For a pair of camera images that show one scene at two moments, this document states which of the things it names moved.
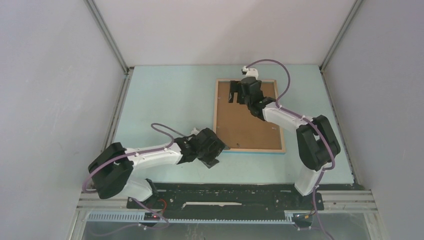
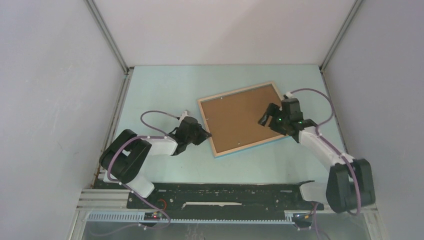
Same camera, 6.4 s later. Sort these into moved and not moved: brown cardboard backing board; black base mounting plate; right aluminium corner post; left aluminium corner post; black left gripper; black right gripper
Moved: black left gripper; black right gripper; brown cardboard backing board
Not moved: right aluminium corner post; left aluminium corner post; black base mounting plate
